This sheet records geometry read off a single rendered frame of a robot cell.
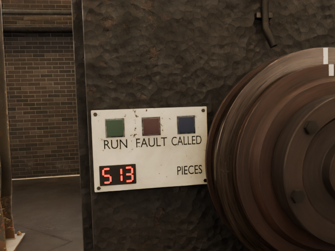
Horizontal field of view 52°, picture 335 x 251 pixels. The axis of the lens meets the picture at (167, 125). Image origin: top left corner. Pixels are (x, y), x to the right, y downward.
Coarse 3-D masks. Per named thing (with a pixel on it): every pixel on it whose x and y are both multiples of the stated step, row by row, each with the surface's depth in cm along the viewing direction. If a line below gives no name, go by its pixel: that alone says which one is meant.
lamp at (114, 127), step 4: (108, 120) 75; (112, 120) 75; (116, 120) 75; (120, 120) 75; (108, 124) 75; (112, 124) 75; (116, 124) 75; (120, 124) 75; (108, 128) 75; (112, 128) 75; (116, 128) 75; (120, 128) 75; (108, 132) 75; (112, 132) 75; (116, 132) 75; (120, 132) 75
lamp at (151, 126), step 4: (144, 120) 76; (148, 120) 76; (152, 120) 76; (156, 120) 76; (144, 124) 76; (148, 124) 76; (152, 124) 76; (156, 124) 76; (144, 128) 76; (148, 128) 76; (152, 128) 76; (156, 128) 76; (144, 132) 76; (148, 132) 76; (152, 132) 76; (156, 132) 77
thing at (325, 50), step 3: (324, 48) 69; (327, 48) 69; (324, 51) 69; (327, 51) 69; (324, 54) 69; (327, 54) 69; (324, 57) 69; (327, 57) 69; (324, 60) 69; (327, 60) 69; (324, 63) 69; (327, 63) 69; (330, 66) 67; (333, 66) 67; (330, 69) 67; (333, 69) 67; (330, 72) 67; (333, 72) 67; (330, 75) 67; (333, 75) 67
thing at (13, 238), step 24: (0, 0) 321; (0, 24) 321; (0, 48) 322; (0, 72) 323; (0, 96) 324; (0, 120) 325; (0, 144) 326; (0, 168) 299; (0, 192) 298; (0, 216) 299; (0, 240) 301
